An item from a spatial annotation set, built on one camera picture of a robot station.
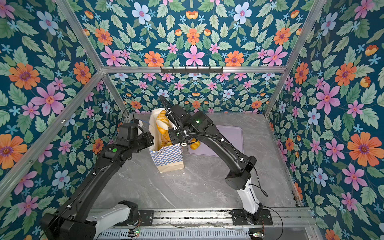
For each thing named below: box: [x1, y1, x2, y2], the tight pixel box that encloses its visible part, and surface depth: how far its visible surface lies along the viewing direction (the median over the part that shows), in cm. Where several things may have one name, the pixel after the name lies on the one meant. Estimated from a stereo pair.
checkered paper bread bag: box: [148, 108, 185, 173], surface depth 79 cm
